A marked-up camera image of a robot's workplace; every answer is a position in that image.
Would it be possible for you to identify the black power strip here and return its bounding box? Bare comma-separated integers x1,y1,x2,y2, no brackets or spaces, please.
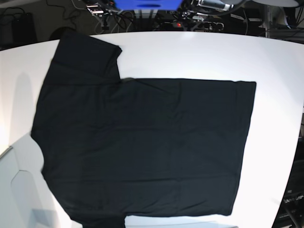
161,21,224,32

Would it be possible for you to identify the blue box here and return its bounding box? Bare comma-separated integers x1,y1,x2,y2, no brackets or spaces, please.
115,0,182,10

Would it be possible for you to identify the black T-shirt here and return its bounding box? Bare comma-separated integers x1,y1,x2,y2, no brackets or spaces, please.
31,31,256,228

